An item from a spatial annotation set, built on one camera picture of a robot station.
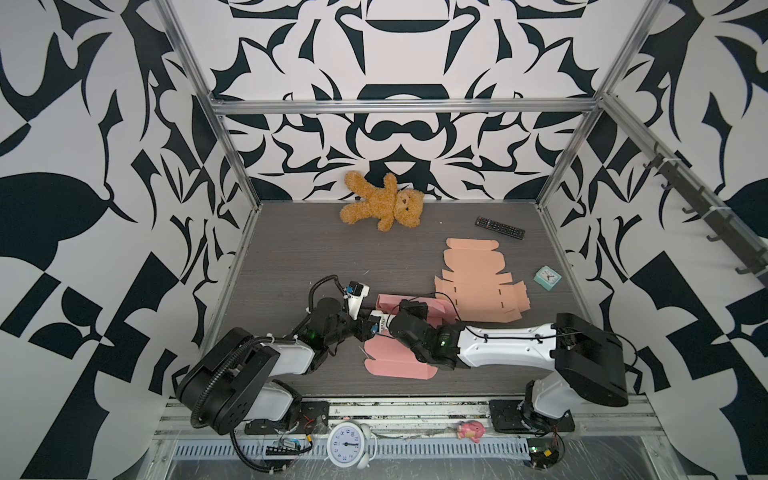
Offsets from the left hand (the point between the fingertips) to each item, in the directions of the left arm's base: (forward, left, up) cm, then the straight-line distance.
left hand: (383, 308), depth 84 cm
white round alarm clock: (-31, +8, -5) cm, 32 cm away
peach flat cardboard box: (+8, -30, -8) cm, 33 cm away
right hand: (+1, -6, +4) cm, 8 cm away
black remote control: (+32, -45, -6) cm, 56 cm away
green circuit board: (-33, -37, -9) cm, 50 cm away
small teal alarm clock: (+11, -53, -6) cm, 54 cm away
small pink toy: (-29, -20, -4) cm, 35 cm away
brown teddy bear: (+41, -3, -1) cm, 41 cm away
